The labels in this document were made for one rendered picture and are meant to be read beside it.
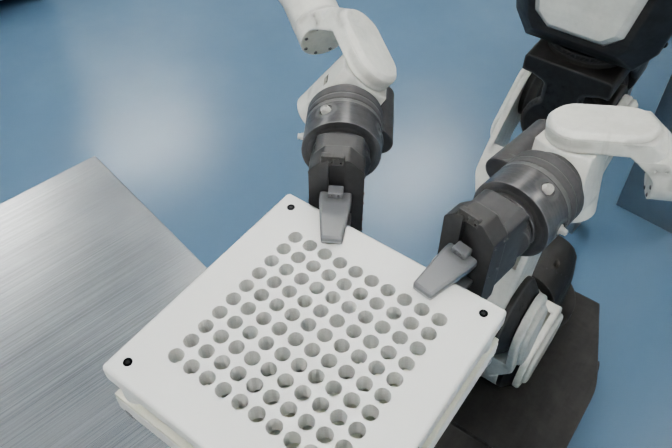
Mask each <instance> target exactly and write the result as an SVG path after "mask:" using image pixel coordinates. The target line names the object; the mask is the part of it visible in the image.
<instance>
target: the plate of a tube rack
mask: <svg viewBox="0 0 672 448"><path fill-rule="evenodd" d="M425 269H426V267H424V266H423V265H421V264H419V263H417V262H415V261H413V260H412V259H410V258H408V257H406V256H404V255H402V254H400V253H399V252H397V251H395V250H393V249H391V248H389V247H387V246H386V245H384V244H382V243H380V242H378V241H376V240H375V239H373V238H371V237H369V236H367V235H365V234H363V233H362V232H360V231H358V230H356V229H354V228H352V227H350V226H349V225H347V226H346V230H345V234H344V238H343V242H342V244H328V243H321V239H320V214H319V209H317V208H315V207H313V206H312V205H310V204H308V203H306V202H304V201H302V200H301V199H299V198H297V197H295V196H293V195H291V194H288V195H286V196H285V197H284V198H283V199H282V200H281V201H280V202H279V203H277V204H276V205H275V206H274V207H273V208H272V209H271V210H270V211H269V212H268V213H267V214H266V215H265V216H263V217H262V218H261V219H260V220H259V221H258V222H257V223H256V224H255V225H254V226H253V227H252V228H251V229H249V230H248V231H247V232H246V233H245V234H244V235H243V236H242V237H241V238H240V239H239V240H238V241H236V242H235V243H234V244H233V245H232V246H231V247H230V248H229V249H228V250H227V251H226V252H225V253H224V254H222V255H221V256H220V257H219V258H218V259H217V260H216V261H215V262H214V263H213V264H212V265H211V266H210V267H208V268H207V269H206V270H205V271H204V272H203V273H202V274H201V275H200V276H199V277H198V278H197V279H196V280H194V281H193V282H192V283H191V284H190V285H189V286H188V287H187V288H186V289H185V290H184V291H183V292H182V293H180V294H179V295H178V296H177V297H176V298H175V299H174V300H173V301H172V302H171V303H170V304H169V305H167V306H166V307H165V308H164V309H163V310H162V311H161V312H160V313H159V314H158V315H157V316H156V317H155V318H153V319H152V320H151V321H150V322H149V323H148V324H147V325H146V326H145V327H144V328H143V329H142V330H141V331H139V332H138V333H137V334H136V335H135V336H134V337H133V338H132V339H131V340H130V341H129V342H128V343H127V344H125V345H124V346H123V347H122V348H121V349H120V350H119V351H118V352H117V353H116V354H115V355H114V356H113V357H111V358H110V359H109V360H108V361H107V362H106V363H105V364H104V365H103V371H104V373H105V375H106V377H107V378H108V379H109V380H110V381H111V382H113V383H114V384H115V385H117V386H118V387H119V388H120V389H122V390H123V391H124V392H125V393H127V394H128V395H129V396H130V397H132V398H133V399H134V400H135V401H137V402H138V403H139V404H140V405H142V406H143V407H144V408H146V409H147V410H148V411H149V412H151V413H152V414H153V415H154V416H156V417H157V418H158V419H159V420H161V421H162V422H163V423H164V424H166V425H167V426H168V427H169V428H171V429H172V430H173V431H174V432H176V433H177V434H178V435H180V436H181V437H182V438H183V439H185V440H186V441H187V442H188V443H190V444H191V445H192V446H193V447H195V448H287V447H286V446H287V445H289V444H290V443H298V444H299V446H298V447H297V448H418V447H419V448H421V447H422V446H423V444H424V443H425V441H426V440H427V438H428V437H429V435H430V434H431V432H432V431H433V429H434V428H435V426H436V425H437V423H438V422H439V420H440V419H441V417H442V416H443V414H444V413H445V411H446V410H447V408H448V407H449V405H450V403H451V402H452V400H453V399H454V397H455V396H456V394H457V393H458V391H459V390H460V388H461V387H462V385H463V384H464V382H465V381H466V379H467V378H468V376H469V375H470V373H471V372H472V370H473V369H474V367H475V366H476V364H477V363H478V361H479V360H480V358H481V357H482V355H483V354H484V352H485V351H486V349H487V348H488V346H489V345H490V343H491V342H492V340H493V339H494V337H495V336H496V334H497V333H498V331H499V330H500V328H501V327H502V325H503V324H504V320H505V317H506V311H505V310H504V309H502V308H500V307H498V306H497V305H495V304H493V303H491V302H489V301H487V300H486V299H484V298H482V297H480V296H478V295H476V294H474V293H473V292H471V291H469V290H467V289H465V288H463V287H461V286H460V285H458V284H456V283H454V284H453V285H451V286H450V287H449V288H447V289H446V290H444V291H443V292H442V293H440V294H439V295H437V296H436V297H435V298H433V299H432V300H428V299H427V298H425V297H424V296H422V295H421V294H420V293H418V292H417V291H416V290H414V289H413V284H414V281H415V280H416V279H417V278H418V277H419V275H420V274H421V273H422V272H423V271H424V270H425ZM348 313H349V314H348ZM320 317H322V318H320ZM391 319H392V320H391ZM363 323H367V324H363ZM335 327H339V328H335ZM237 328H238V329H237ZM408 329H410V330H408ZM307 331H310V332H307ZM379 333H384V334H379ZM278 335H281V336H278ZM351 337H357V338H351ZM252 338H254V339H252ZM249 339H251V340H249ZM425 339H426V340H425ZM427 340H430V341H427ZM322 341H329V342H322ZM223 342H225V343H223ZM220 343H222V344H220ZM397 343H399V344H402V345H398V344H397ZM293 345H299V346H293ZM194 346H195V347H194ZM191 347H192V348H191ZM368 347H372V348H374V349H368ZM265 349H270V350H265ZM340 351H344V352H345V353H338V352H340ZM236 353H240V354H237V355H235V354H236ZM414 354H419V355H420V356H417V355H414ZM311 355H315V356H316V357H309V356H311ZM207 357H210V358H207ZM205 358H207V359H205ZM384 358H391V360H386V359H384ZM283 359H286V361H280V360H283ZM178 361H180V362H178ZM176 362H177V363H176ZM355 362H362V363H363V364H355ZM254 363H257V364H256V365H253V366H250V365H251V364H254ZM326 366H333V368H330V369H329V368H325V367H326ZM225 367H227V368H226V369H224V370H220V369H222V368H225ZM402 369H408V370H410V371H403V370H402ZM298 370H303V372H300V373H297V372H296V371H298ZM196 371H197V372H196ZM192 372H196V373H194V374H191V373H192ZM372 373H379V374H381V375H378V376H376V375H373V374H372ZM269 374H273V376H271V377H265V376H266V375H269ZM343 377H350V378H351V379H349V380H344V379H342V378H343ZM240 378H242V379H243V380H242V381H238V382H237V381H236V380H237V379H240ZM315 381H319V382H321V383H320V384H312V382H315ZM208 383H213V384H211V385H208V386H205V385H206V384H208ZM390 384H397V385H398V386H399V387H391V386H390ZM286 385H288V386H291V387H290V388H287V389H283V388H282V387H283V386H286ZM362 388H366V389H368V390H369V391H366V392H363V391H360V390H359V389H362ZM253 390H261V391H259V392H258V393H251V392H252V391H253ZM333 392H334V393H338V394H339V395H337V396H330V395H328V394H330V393H333ZM225 394H230V395H229V396H227V397H224V398H220V397H221V396H222V395H225ZM301 397H308V399H307V400H304V401H300V400H298V399H299V398H301ZM378 400H385V401H387V402H388V403H385V404H381V403H378V402H377V401H378ZM272 401H276V402H278V403H276V404H275V405H267V404H268V403H269V402H272ZM349 404H354V405H356V406H357V407H356V408H353V409H352V408H348V407H346V406H347V405H349ZM239 406H247V407H246V408H244V409H242V410H236V409H237V408H238V407H239ZM317 409H325V410H326V411H325V412H324V413H316V412H315V411H316V410H317ZM288 413H293V414H295V416H293V417H291V418H286V417H284V415H286V414H288ZM367 416H372V417H374V418H375V420H373V421H367V420H365V419H364V417H367ZM256 418H264V419H263V420H262V421H261V422H258V423H255V422H252V421H253V420H254V419H256ZM335 421H342V422H344V423H345V424H343V425H341V426H336V425H334V424H332V423H333V422H335ZM306 425H309V426H312V427H313V428H312V429H311V430H308V431H305V430H302V429H301V428H302V427H303V426H306ZM274 430H280V431H281V433H280V434H278V435H275V436H273V435H269V433H270V432H272V431H274ZM354 433H359V434H361V435H363V437H362V438H360V439H355V438H352V437H351V435H352V434H354ZM322 438H329V439H331V440H332V441H331V442H330V443H327V444H322V443H320V442H319V440H320V439H322Z"/></svg>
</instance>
